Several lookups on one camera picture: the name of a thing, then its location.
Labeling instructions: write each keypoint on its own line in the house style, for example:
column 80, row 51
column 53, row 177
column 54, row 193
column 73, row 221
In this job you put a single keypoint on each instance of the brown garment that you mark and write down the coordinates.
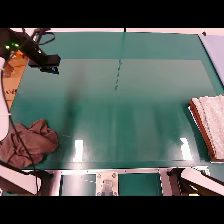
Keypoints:
column 30, row 143

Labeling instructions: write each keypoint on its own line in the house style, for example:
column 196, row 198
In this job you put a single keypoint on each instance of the silver frame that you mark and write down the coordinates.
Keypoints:
column 106, row 181

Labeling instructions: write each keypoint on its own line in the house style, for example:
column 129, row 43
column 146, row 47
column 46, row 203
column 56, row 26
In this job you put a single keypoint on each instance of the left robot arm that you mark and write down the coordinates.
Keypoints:
column 16, row 181

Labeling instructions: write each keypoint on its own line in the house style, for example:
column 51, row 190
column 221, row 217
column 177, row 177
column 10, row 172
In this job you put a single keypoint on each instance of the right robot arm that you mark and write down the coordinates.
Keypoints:
column 200, row 178

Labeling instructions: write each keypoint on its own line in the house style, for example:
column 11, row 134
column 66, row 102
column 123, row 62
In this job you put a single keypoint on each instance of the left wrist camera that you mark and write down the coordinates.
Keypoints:
column 46, row 61

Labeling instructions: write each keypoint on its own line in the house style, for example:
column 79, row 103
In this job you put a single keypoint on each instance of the orange garment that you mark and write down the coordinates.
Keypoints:
column 200, row 128

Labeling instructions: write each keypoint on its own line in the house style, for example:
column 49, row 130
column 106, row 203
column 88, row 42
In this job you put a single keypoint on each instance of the pale blue garment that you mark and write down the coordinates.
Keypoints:
column 215, row 53

